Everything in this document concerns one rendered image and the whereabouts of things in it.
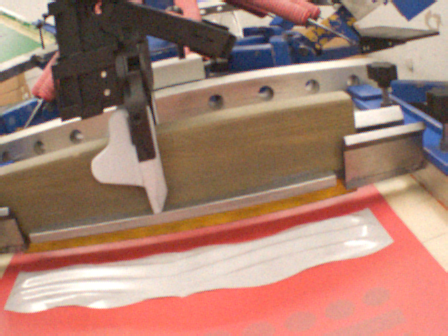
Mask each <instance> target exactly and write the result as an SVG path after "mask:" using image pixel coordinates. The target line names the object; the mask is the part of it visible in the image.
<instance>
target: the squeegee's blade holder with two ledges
mask: <svg viewBox="0 0 448 336"><path fill-rule="evenodd" d="M335 185H336V174H335V173H333V172H332V171H327V172H323V173H320V174H314V175H307V176H303V177H299V178H295V179H290V180H286V181H281V182H277V183H273V184H268V185H263V186H259V187H254V188H250V189H245V190H240V191H236V192H231V193H227V194H222V195H217V196H212V197H208V198H204V199H199V200H194V201H190V202H188V201H185V202H181V203H176V204H172V205H167V206H163V209H162V212H160V213H158V214H154V211H153V208H150V209H146V210H142V211H139V210H138V211H134V212H130V213H126V214H125V213H122V214H118V215H114V216H112V215H110V216H107V217H103V218H102V217H99V218H96V219H89V220H85V221H83V220H81V221H79V222H72V223H65V224H62V225H61V224H59V225H56V226H54V225H53V226H50V227H48V226H47V227H44V228H42V227H41V228H38V229H36V228H35V229H32V230H31V231H30V233H29V234H30V235H29V237H30V239H31V242H32V243H34V244H36V243H42V242H48V241H50V242H51V241H53V240H54V241H56V240H63V239H69V238H76V237H82V236H89V235H96V234H99V233H100V234H103V233H107V232H109V233H111V232H114V231H122V230H126V229H128V230H129V229H133V228H137V227H139V228H141V227H146V226H149V225H153V226H154V225H158V224H162V223H166V222H175V221H180V220H184V219H188V218H197V217H202V216H206V215H211V214H215V213H220V212H225V211H229V210H234V209H238V208H243V207H248V206H252V205H257V204H261V203H266V202H270V201H274V200H279V199H284V198H288V197H292V196H296V195H301V194H305V193H309V192H313V191H317V190H321V189H326V188H329V187H333V186H335Z"/></svg>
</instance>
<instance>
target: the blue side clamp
mask: <svg viewBox="0 0 448 336"><path fill-rule="evenodd" d="M380 101H383V98H381V99H375V100H368V101H362V100H360V99H359V98H357V97H356V98H354V99H353V102H354V105H355V106H357V107H359V108H360V109H362V110H363V111H370V110H377V109H379V108H381V106H380ZM389 101H392V106H394V107H396V106H399V107H400V110H401V112H402V114H403V118H404V125H408V124H410V125H411V124H414V123H419V122H425V124H426V126H427V130H426V131H425V133H424V147H423V155H424V157H425V158H426V159H428V160H429V161H430V162H431V163H433V164H434V165H435V166H437V167H438V168H439V169H440V170H442V171H443V172H444V173H445V174H446V175H447V176H448V151H444V150H440V146H439V143H440V140H439V139H440V138H443V134H442V124H441V123H440V122H438V121H437V120H434V119H432V118H431V117H429V116H428V115H426V114H425V113H423V112H421V111H419V110H417V109H416V108H414V107H412V106H411V105H409V104H407V103H405V102H404V101H402V100H401V99H399V98H397V97H395V96H393V95H392V94H390V93H389Z"/></svg>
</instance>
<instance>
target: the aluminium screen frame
mask: <svg viewBox="0 0 448 336"><path fill-rule="evenodd" d="M354 111H355V112H358V113H359V112H363V110H362V109H360V108H359V107H357V106H355V105H354ZM408 175H410V176H411V177H412V179H413V178H414V180H415V181H416V182H418V184H419V185H420V186H422V188H423V189H425V190H426V192H428V193H429V194H430V195H431V196H432V197H433V198H434V199H435V200H437V202H438V203H440V205H442V207H444V209H445V210H447V212H448V176H447V175H446V174H445V173H444V172H443V171H442V170H440V169H439V168H438V167H437V166H435V165H434V164H433V163H431V162H430V161H429V160H428V159H426V158H425V157H424V169H423V170H417V171H414V172H411V173H408Z"/></svg>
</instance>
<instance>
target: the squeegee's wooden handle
mask: <svg viewBox="0 0 448 336"><path fill-rule="evenodd" d="M154 128H155V137H156V142H157V146H158V150H159V154H160V160H161V165H162V170H163V175H164V178H165V182H166V185H167V194H166V197H165V200H164V206H167V205H172V204H176V203H181V202H185V201H188V202H190V201H194V200H199V199H204V198H208V197H212V196H217V195H222V194H227V193H231V192H236V191H240V190H245V189H250V188H254V187H259V186H263V185H268V184H273V183H277V182H281V181H286V180H290V179H295V178H299V177H303V176H307V175H314V174H320V173H323V172H327V171H332V172H333V173H335V174H336V179H339V178H343V160H342V150H341V146H342V141H343V139H344V138H345V137H348V136H352V135H357V133H356V123H355V111H354V105H353V102H352V99H351V98H350V97H349V95H347V94H346V93H345V92H343V91H340V92H332V93H324V94H316V95H312V96H310V95H308V96H303V97H295V98H290V99H282V100H278V101H274V102H264V103H260V104H255V105H250V106H247V105H246V106H241V107H236V108H232V109H227V110H222V111H217V112H213V113H208V114H203V115H199V116H194V117H190V118H185V119H180V120H176V121H171V122H167V123H162V124H157V125H154ZM109 143H110V137H107V138H103V139H100V140H96V141H92V142H88V143H84V144H81V145H77V146H74V147H70V148H65V149H61V150H57V151H54V152H51V153H47V154H44V155H41V156H38V157H35V158H29V159H26V160H23V161H20V162H17V163H12V164H10V165H7V166H2V167H0V206H1V208H2V209H3V208H10V209H12V210H13V211H14V212H15V214H16V215H17V219H18V221H19V224H20V226H21V228H22V232H23V233H24V237H25V239H28V238H30V237H29V235H30V234H29V233H30V231H31V230H32V229H35V228H36V229H38V228H41V227H42V228H44V227H47V226H48V227H50V226H53V225H54V226H56V225H59V224H61V225H62V224H65V223H72V222H79V221H81V220H83V221H85V220H89V219H96V218H99V217H102V218H103V217H107V216H110V215H112V216H114V215H118V214H122V213H125V214H126V213H130V212H134V211H138V210H139V211H142V210H146V209H150V208H152V206H151V204H150V201H149V198H148V195H147V192H146V190H145V188H144V187H142V186H132V185H123V184H116V183H102V182H100V181H98V180H96V179H95V176H94V175H93V173H92V161H93V160H94V158H95V157H96V156H98V155H99V154H100V153H101V152H102V151H103V150H104V149H106V147H107V146H108V145H109Z"/></svg>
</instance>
